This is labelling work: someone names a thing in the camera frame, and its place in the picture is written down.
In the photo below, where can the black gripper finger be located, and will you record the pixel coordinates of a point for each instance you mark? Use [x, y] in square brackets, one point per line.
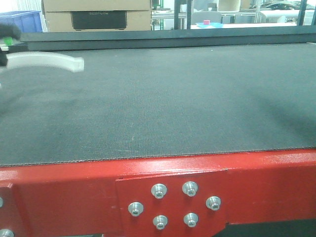
[9, 32]

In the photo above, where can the large white PVC half clamp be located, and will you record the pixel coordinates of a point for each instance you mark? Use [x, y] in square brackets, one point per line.
[45, 59]

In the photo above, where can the green plastic cup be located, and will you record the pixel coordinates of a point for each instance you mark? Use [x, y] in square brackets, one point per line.
[8, 41]

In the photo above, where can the blue plastic crate background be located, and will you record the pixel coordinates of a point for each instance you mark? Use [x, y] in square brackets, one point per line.
[27, 21]

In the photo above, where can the cardboard box with black print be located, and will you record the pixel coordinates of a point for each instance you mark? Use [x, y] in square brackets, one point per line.
[97, 15]

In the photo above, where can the dark board at table end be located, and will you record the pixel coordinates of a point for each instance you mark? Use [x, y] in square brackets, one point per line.
[67, 41]

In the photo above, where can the black conveyor mat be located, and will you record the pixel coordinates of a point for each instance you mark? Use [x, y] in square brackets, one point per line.
[136, 103]

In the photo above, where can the blue tray with pink cube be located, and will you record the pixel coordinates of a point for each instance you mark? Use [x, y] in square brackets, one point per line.
[206, 24]

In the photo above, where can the silver bolt far left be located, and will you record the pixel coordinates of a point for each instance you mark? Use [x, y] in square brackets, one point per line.
[135, 209]

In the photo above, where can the silver bolt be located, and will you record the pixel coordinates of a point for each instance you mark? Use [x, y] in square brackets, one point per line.
[135, 209]
[160, 222]
[213, 203]
[191, 220]
[190, 188]
[159, 190]

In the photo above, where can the silver bolt top left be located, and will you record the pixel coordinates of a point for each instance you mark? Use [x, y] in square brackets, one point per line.
[159, 190]

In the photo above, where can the silver bolt top right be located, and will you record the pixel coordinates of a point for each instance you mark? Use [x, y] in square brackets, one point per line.
[190, 188]

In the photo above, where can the silver bolt bottom left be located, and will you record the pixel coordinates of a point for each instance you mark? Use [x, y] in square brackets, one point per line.
[160, 222]

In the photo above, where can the silver bolt bottom right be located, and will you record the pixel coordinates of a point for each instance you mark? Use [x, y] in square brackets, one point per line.
[191, 220]

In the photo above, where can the silver bolt far right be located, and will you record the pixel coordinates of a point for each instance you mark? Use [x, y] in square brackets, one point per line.
[213, 203]

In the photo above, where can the red metal frame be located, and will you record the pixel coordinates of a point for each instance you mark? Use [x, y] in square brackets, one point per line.
[84, 198]

